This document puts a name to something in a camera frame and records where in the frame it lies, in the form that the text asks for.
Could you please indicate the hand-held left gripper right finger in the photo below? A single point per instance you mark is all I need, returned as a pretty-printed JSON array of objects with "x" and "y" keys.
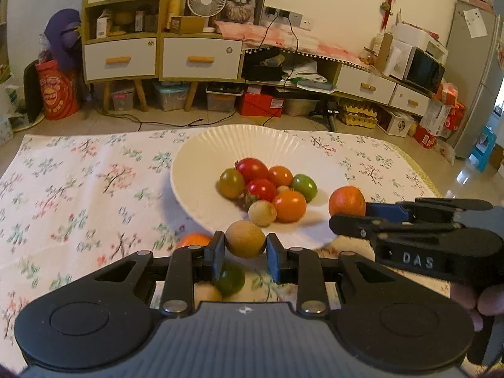
[{"x": 277, "y": 260}]

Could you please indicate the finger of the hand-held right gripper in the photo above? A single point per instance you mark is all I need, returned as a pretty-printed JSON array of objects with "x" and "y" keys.
[
  {"x": 386, "y": 210},
  {"x": 346, "y": 224}
]

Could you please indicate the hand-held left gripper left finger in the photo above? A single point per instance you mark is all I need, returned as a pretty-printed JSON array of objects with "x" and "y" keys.
[{"x": 214, "y": 260}]

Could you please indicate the dull orange mandarin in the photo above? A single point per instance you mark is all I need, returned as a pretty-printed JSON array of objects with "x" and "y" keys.
[{"x": 346, "y": 201}]

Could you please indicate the orange tomato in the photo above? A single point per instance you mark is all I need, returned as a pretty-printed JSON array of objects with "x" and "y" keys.
[
  {"x": 289, "y": 206},
  {"x": 280, "y": 176}
]

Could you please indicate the light green tomato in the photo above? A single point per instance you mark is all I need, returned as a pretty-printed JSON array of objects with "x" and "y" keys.
[{"x": 305, "y": 187}]

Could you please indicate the olive yellow tomato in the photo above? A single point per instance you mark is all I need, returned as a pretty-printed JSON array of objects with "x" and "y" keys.
[{"x": 231, "y": 183}]

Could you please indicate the large red tomato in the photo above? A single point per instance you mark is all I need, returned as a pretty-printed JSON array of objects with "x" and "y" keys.
[{"x": 254, "y": 168}]

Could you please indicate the white ribbed plate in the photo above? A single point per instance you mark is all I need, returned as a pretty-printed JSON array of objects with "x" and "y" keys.
[{"x": 204, "y": 153}]

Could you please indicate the person's right hand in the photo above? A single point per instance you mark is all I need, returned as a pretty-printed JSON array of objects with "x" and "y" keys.
[{"x": 466, "y": 297}]

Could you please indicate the dark green tomato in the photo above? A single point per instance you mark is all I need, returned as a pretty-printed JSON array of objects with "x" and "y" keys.
[{"x": 231, "y": 279}]

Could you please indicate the large orange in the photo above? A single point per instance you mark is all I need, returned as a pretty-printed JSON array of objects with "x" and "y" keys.
[{"x": 193, "y": 241}]

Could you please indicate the small brown longan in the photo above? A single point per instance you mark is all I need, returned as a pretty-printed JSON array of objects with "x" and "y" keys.
[{"x": 283, "y": 189}]

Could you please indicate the red tomato with green calyx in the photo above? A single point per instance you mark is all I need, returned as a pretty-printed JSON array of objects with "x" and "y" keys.
[{"x": 263, "y": 189}]

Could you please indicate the white cardboard box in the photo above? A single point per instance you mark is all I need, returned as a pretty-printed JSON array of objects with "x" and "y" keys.
[{"x": 395, "y": 122}]

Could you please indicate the stack of egg cartons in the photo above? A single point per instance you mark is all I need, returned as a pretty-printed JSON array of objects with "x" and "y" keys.
[{"x": 358, "y": 116}]

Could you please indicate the pile of red boxes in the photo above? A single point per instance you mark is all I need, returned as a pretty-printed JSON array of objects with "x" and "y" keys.
[{"x": 441, "y": 116}]

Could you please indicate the black tripod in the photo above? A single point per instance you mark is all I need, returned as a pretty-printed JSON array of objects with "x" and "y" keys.
[{"x": 328, "y": 112}]

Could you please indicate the low yellow cabinet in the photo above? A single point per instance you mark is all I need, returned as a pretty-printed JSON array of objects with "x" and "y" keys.
[{"x": 370, "y": 82}]

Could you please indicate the red cardboard box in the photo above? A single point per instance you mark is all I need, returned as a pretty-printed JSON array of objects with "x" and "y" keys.
[{"x": 260, "y": 105}]

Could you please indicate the floral tablecloth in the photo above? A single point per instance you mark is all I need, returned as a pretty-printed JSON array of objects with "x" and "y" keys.
[{"x": 78, "y": 189}]

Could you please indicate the silver refrigerator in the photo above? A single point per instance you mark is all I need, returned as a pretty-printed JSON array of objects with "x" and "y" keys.
[{"x": 478, "y": 86}]

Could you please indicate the clear storage box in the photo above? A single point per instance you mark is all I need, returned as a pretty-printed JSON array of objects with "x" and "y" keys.
[
  {"x": 123, "y": 100},
  {"x": 224, "y": 100},
  {"x": 171, "y": 96}
]

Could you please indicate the white appliance box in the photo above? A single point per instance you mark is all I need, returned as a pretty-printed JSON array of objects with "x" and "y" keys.
[{"x": 417, "y": 37}]

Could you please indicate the pink cloth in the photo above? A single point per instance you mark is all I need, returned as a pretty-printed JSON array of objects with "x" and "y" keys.
[{"x": 307, "y": 45}]

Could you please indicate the white cabinet drawer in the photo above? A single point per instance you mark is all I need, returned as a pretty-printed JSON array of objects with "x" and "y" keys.
[
  {"x": 120, "y": 61},
  {"x": 201, "y": 59}
]

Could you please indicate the white paper note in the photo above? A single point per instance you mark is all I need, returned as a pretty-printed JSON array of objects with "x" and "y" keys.
[{"x": 475, "y": 21}]

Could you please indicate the yellow wooden shelf cabinet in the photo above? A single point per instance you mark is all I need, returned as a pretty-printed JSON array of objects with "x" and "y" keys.
[{"x": 159, "y": 39}]

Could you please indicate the red snack bag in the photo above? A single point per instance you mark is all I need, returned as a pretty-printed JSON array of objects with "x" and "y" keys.
[{"x": 57, "y": 90}]

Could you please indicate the white desk fan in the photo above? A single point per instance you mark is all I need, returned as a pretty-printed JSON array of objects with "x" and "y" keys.
[{"x": 206, "y": 0}]

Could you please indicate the wall power outlet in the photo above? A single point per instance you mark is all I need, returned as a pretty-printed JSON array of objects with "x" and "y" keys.
[{"x": 287, "y": 16}]

